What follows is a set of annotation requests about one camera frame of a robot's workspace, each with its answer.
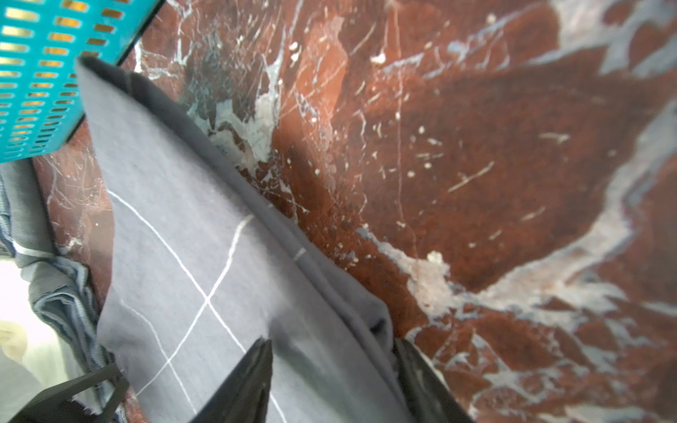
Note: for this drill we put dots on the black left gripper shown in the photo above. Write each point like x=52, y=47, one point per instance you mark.
x=56, y=404

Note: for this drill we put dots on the plain grey folded pillowcase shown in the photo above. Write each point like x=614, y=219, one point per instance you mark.
x=59, y=289

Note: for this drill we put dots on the dark grey checked pillowcase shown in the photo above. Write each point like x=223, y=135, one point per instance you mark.
x=203, y=266

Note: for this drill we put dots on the beige grey striped pillowcase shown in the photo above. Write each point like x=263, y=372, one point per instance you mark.
x=32, y=357

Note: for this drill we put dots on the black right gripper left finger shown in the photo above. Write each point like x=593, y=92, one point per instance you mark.
x=244, y=395

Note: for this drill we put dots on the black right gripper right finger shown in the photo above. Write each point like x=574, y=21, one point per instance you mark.
x=428, y=400

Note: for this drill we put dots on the teal plastic basket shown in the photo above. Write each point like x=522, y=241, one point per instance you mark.
x=41, y=42

